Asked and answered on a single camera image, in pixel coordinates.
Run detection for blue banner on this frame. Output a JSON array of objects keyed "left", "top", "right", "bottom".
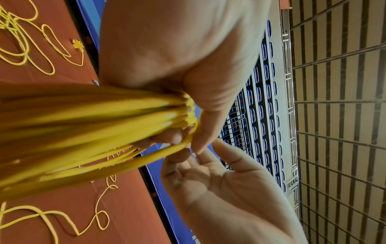
[{"left": 75, "top": 0, "right": 206, "bottom": 244}]

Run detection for person's right hand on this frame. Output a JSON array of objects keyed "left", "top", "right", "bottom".
[{"left": 160, "top": 138, "right": 308, "bottom": 244}]

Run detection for person's left hand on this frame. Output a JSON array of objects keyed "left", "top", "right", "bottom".
[{"left": 97, "top": 0, "right": 273, "bottom": 156}]

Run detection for rows of blue seats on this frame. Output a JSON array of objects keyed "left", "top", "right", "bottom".
[{"left": 214, "top": 19, "right": 289, "bottom": 194}]

